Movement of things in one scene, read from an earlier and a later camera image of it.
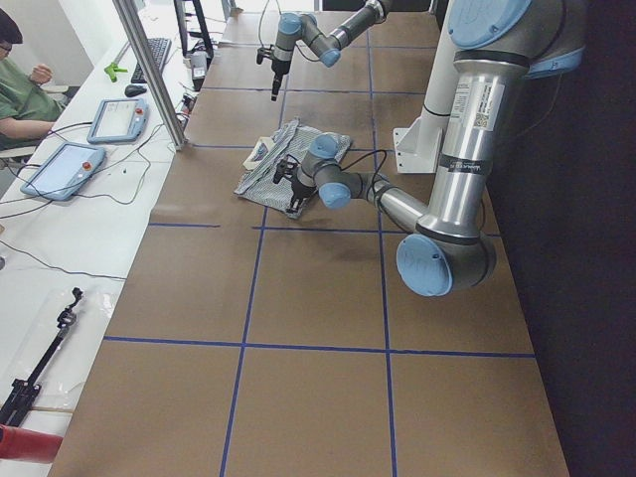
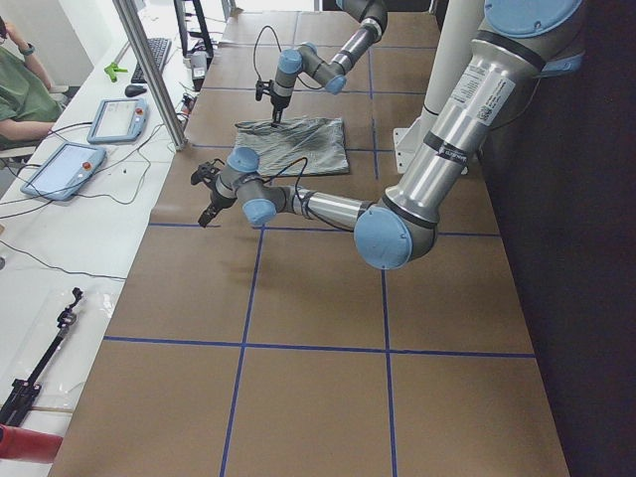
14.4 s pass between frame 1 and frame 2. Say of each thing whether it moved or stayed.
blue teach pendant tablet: stayed
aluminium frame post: stayed
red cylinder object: stayed
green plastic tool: stayed
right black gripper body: moved
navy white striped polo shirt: moved
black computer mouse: stayed
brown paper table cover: stayed
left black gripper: moved
